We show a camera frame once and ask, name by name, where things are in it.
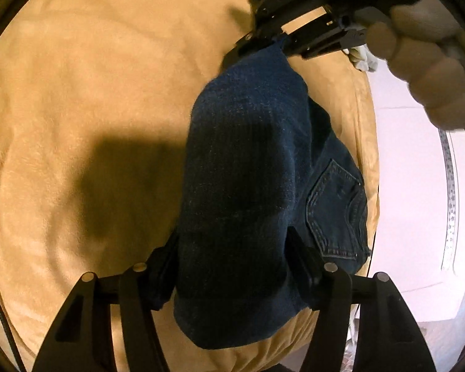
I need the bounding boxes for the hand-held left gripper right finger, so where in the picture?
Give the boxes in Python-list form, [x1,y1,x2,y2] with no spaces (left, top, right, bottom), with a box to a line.
[287,227,436,372]

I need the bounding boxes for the tan fleece blanket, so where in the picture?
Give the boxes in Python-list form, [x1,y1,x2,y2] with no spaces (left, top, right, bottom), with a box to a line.
[0,0,380,372]

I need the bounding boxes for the dark blue jeans pants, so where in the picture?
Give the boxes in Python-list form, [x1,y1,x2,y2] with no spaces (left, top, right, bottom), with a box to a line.
[172,42,373,351]

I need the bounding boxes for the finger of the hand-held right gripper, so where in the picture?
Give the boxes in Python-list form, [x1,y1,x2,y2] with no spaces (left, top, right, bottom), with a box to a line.
[223,27,291,70]
[287,6,369,60]

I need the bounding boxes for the white headboard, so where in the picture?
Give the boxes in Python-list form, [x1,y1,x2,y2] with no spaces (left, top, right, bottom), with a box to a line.
[366,70,465,318]

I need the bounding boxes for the person's right hand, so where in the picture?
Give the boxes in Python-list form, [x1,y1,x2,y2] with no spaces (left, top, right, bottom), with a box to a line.
[366,0,465,130]

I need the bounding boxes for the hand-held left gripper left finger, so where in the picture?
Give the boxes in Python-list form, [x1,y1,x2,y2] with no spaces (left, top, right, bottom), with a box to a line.
[31,232,179,372]

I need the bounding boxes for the light green towel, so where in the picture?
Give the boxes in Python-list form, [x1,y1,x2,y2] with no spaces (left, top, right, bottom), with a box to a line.
[349,44,378,72]

